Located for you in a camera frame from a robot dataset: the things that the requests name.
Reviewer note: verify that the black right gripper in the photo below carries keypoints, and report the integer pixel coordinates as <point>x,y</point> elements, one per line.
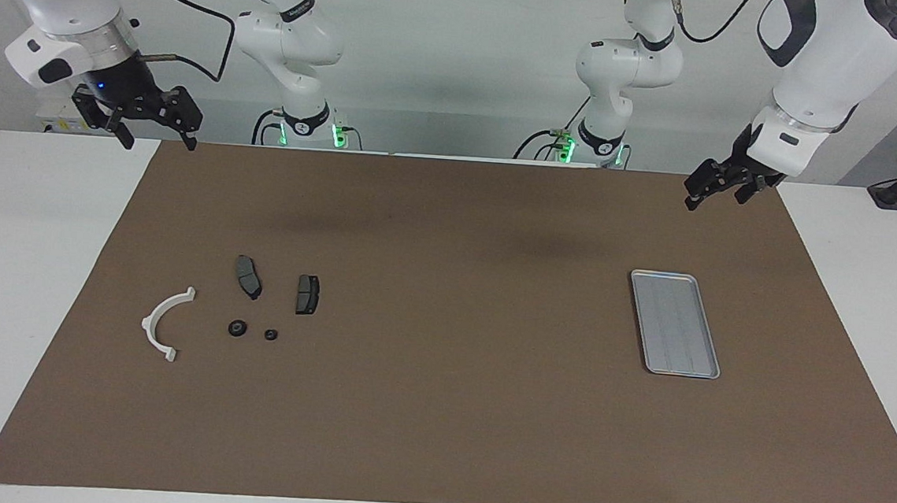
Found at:
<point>128,87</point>

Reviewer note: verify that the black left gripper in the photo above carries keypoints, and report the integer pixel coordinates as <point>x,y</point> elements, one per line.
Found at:
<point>749,179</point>

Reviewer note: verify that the large black bearing gear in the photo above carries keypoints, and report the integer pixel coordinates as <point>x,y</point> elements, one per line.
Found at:
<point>237,328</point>

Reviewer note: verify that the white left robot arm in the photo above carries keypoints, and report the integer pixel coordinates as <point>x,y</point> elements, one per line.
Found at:
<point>825,65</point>

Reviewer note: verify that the silver metal tray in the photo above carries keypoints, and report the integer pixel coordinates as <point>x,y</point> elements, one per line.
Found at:
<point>680,331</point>

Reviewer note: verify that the curved grey brake pad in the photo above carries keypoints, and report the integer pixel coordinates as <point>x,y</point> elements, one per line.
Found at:
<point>248,275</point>

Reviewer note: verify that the rectangular grey brake pad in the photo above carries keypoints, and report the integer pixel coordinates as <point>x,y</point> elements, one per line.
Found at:
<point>307,295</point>

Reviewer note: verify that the brown table mat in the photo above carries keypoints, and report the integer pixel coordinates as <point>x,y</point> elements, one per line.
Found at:
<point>436,424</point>

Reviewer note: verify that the white wall box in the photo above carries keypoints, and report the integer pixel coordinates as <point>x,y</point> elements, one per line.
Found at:
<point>55,123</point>

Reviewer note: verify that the white semicircular bracket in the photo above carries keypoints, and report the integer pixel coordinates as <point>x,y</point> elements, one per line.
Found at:
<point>150,324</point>

